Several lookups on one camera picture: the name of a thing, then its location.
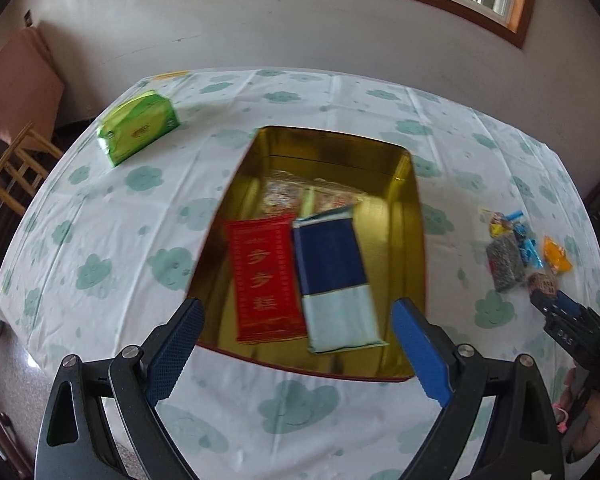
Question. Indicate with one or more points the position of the person's right hand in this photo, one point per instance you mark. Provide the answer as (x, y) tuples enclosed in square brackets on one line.
[(574, 386)]

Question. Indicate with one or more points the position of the clear cracker packet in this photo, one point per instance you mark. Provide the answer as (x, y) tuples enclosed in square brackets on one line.
[(280, 195), (335, 197)]

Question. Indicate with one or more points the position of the pink wristband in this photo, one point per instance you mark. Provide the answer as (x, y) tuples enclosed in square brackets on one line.
[(562, 414)]

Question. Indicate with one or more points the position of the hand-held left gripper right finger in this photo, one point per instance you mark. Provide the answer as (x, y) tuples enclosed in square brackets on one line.
[(422, 355)]

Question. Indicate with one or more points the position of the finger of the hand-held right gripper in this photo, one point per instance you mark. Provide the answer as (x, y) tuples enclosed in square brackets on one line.
[(541, 302), (567, 304)]

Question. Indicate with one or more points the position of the grey patterned snack packet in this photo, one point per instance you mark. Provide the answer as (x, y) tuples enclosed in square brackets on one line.
[(505, 265)]

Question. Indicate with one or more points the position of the light wooden chair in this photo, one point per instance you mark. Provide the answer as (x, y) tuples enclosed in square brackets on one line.
[(9, 157)]

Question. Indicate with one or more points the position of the black wall switch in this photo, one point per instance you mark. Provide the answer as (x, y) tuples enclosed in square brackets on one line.
[(28, 19)]

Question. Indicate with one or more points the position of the green tissue pack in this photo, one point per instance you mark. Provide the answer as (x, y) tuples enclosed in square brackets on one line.
[(135, 127)]

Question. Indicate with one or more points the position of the orange snack packet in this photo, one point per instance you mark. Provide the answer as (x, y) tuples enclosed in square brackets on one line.
[(557, 256)]

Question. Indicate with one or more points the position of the dark wooden furniture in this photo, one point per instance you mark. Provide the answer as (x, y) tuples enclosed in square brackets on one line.
[(0, 430)]

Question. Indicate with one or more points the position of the red patterned round packet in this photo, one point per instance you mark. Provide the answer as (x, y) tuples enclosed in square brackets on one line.
[(542, 282)]

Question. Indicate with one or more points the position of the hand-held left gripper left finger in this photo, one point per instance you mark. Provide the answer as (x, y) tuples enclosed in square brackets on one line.
[(175, 355)]

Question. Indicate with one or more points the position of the person's right forearm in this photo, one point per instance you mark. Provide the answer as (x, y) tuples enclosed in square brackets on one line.
[(595, 427)]

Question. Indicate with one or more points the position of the navy and pale blue packet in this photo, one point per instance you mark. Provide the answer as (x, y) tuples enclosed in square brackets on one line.
[(330, 260)]

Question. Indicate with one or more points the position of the yellow candy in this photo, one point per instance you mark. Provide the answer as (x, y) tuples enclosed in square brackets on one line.
[(499, 227)]

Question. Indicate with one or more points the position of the gold metal tin box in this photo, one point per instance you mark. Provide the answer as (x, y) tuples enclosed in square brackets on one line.
[(395, 260)]

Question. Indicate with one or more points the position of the red snack packet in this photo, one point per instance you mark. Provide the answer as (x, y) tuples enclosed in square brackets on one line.
[(265, 280)]

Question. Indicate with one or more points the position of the yellow strip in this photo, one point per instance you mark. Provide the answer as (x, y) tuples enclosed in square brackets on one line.
[(170, 76)]

